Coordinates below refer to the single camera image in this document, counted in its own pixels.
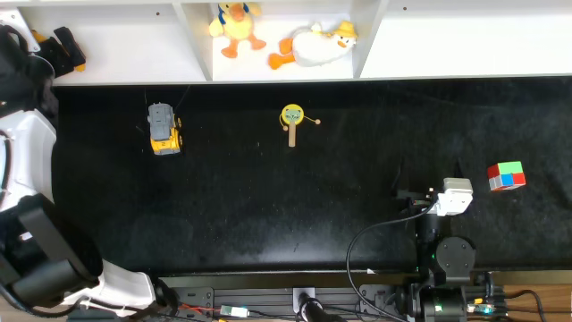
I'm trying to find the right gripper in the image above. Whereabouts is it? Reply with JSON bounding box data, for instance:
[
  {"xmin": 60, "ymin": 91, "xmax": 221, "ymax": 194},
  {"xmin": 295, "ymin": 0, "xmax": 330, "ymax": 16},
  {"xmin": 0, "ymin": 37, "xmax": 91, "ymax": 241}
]
[{"xmin": 391, "ymin": 156, "xmax": 467, "ymax": 208}]

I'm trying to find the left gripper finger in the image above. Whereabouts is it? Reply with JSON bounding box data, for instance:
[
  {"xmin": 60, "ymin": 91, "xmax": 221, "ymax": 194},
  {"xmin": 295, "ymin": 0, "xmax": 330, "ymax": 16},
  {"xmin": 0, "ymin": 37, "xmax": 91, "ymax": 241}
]
[
  {"xmin": 37, "ymin": 37, "xmax": 75, "ymax": 78},
  {"xmin": 52, "ymin": 26, "xmax": 88, "ymax": 67}
]

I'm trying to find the yellow rubber duck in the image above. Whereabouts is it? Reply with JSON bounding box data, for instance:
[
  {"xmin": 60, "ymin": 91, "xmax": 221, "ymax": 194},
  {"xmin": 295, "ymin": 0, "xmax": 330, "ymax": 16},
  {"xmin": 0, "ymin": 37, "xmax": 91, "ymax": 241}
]
[{"xmin": 29, "ymin": 29, "xmax": 87, "ymax": 73}]

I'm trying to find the yellow rattle drum toy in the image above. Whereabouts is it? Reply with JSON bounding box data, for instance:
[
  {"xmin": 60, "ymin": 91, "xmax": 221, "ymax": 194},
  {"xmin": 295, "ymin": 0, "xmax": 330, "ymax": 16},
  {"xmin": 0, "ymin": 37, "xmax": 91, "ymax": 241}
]
[{"xmin": 279, "ymin": 103, "xmax": 322, "ymax": 148}]

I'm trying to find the many-coloured puzzle cube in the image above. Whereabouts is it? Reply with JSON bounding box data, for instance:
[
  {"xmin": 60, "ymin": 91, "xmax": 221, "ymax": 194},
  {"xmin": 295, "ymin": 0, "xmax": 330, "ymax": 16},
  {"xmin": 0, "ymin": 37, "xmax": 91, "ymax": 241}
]
[{"xmin": 486, "ymin": 160, "xmax": 527, "ymax": 192}]

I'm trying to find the white shelf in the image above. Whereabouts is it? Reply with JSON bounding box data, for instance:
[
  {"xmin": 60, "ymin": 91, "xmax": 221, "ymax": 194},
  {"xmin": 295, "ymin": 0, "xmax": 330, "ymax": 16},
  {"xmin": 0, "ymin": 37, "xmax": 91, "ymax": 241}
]
[{"xmin": 0, "ymin": 0, "xmax": 572, "ymax": 87}]

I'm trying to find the grey and yellow toy truck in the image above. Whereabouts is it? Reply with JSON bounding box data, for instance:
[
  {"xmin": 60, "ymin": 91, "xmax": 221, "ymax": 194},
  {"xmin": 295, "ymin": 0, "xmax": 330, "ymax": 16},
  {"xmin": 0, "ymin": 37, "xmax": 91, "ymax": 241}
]
[{"xmin": 147, "ymin": 102, "xmax": 184, "ymax": 157}]

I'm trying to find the yellow plush duck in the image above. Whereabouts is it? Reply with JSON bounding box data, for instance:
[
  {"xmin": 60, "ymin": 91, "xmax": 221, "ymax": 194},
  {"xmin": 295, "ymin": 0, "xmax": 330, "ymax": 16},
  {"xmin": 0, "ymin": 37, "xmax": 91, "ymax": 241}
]
[{"xmin": 207, "ymin": 2, "xmax": 268, "ymax": 60}]

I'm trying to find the white plush duck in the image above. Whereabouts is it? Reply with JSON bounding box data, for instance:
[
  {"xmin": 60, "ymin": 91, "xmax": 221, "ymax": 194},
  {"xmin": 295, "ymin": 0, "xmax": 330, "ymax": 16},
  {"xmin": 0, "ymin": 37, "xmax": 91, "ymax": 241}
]
[{"xmin": 267, "ymin": 20, "xmax": 359, "ymax": 71}]

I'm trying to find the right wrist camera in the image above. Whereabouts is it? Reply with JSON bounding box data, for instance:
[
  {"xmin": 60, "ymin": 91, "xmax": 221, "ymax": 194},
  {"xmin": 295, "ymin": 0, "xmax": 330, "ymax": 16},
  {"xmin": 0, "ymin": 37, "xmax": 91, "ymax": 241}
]
[{"xmin": 430, "ymin": 176, "xmax": 475, "ymax": 217}]

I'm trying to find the black cable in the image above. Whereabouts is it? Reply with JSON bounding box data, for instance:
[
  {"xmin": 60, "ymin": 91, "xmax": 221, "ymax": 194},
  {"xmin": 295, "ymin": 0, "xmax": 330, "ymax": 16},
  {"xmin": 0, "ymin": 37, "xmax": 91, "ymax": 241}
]
[{"xmin": 345, "ymin": 200, "xmax": 442, "ymax": 322}]

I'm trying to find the mounting rail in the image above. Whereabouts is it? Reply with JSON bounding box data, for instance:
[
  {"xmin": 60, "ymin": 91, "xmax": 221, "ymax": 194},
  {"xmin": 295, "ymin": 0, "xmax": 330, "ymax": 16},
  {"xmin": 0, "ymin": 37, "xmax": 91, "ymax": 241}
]
[{"xmin": 156, "ymin": 269, "xmax": 549, "ymax": 322}]

